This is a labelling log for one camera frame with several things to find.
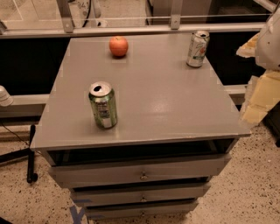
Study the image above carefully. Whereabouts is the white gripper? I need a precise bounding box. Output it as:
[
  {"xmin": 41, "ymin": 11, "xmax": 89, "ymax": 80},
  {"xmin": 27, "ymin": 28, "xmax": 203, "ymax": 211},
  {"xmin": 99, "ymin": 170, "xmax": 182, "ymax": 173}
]
[{"xmin": 236, "ymin": 9, "xmax": 280, "ymax": 128}]

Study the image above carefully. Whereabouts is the red orange apple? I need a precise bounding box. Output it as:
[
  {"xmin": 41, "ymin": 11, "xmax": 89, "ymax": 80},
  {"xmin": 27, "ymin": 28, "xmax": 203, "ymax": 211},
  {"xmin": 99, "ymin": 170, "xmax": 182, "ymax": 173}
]
[{"xmin": 109, "ymin": 36, "xmax": 129, "ymax": 57}]

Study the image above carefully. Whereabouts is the white green soda can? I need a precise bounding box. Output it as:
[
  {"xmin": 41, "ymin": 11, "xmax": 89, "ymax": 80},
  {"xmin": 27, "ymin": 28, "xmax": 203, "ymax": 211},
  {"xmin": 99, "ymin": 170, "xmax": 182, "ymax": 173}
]
[{"xmin": 186, "ymin": 31, "xmax": 210, "ymax": 67}]

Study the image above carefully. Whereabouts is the grey drawer cabinet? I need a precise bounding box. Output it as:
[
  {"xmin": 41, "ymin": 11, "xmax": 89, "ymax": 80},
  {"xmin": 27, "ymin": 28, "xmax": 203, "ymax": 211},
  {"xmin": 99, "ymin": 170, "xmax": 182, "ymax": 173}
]
[{"xmin": 30, "ymin": 32, "xmax": 252, "ymax": 221}]

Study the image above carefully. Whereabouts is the middle grey drawer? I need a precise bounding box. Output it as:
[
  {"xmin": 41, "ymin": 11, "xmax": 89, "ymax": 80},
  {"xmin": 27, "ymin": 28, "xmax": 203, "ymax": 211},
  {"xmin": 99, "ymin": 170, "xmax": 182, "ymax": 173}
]
[{"xmin": 71, "ymin": 183, "xmax": 210, "ymax": 207}]

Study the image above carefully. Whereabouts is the grey drawer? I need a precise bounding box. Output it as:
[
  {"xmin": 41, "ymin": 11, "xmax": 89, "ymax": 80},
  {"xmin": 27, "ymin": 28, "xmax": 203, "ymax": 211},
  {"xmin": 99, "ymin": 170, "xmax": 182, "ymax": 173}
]
[
  {"xmin": 49, "ymin": 154, "xmax": 231, "ymax": 188},
  {"xmin": 85, "ymin": 199, "xmax": 198, "ymax": 220},
  {"xmin": 71, "ymin": 183, "xmax": 210, "ymax": 207}
]

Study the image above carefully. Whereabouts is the bottom grey drawer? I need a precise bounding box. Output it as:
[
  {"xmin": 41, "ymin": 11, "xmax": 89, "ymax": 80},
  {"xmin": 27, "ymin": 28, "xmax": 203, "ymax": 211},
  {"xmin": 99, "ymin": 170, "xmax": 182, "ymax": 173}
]
[{"xmin": 85, "ymin": 199, "xmax": 198, "ymax": 220}]

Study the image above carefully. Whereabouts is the top grey drawer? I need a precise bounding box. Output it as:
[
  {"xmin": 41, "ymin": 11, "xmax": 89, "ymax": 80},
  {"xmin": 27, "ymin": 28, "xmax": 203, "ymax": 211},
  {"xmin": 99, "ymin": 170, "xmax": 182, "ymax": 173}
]
[{"xmin": 49, "ymin": 154, "xmax": 231, "ymax": 188}]

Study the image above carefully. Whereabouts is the blue tape on floor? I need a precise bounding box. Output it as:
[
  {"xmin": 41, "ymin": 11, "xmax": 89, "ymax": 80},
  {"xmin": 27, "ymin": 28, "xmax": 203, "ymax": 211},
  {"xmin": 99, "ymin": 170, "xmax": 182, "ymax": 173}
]
[{"xmin": 69, "ymin": 199, "xmax": 100, "ymax": 224}]

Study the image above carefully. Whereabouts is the black tripod stand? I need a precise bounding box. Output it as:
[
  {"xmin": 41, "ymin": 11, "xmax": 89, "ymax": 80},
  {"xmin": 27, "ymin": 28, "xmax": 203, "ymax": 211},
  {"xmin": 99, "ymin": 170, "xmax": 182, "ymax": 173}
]
[{"xmin": 0, "ymin": 124, "xmax": 38, "ymax": 184}]

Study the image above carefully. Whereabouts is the white cylinder at left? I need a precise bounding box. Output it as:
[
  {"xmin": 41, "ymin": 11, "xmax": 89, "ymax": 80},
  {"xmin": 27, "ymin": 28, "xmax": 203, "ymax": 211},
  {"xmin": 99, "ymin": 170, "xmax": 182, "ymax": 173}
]
[{"xmin": 0, "ymin": 86, "xmax": 13, "ymax": 107}]

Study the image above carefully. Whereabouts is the grey metal rail frame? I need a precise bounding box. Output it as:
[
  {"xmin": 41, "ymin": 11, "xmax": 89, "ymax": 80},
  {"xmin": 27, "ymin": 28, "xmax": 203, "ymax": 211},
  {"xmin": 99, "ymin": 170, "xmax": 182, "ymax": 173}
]
[{"xmin": 0, "ymin": 0, "xmax": 279, "ymax": 39}]

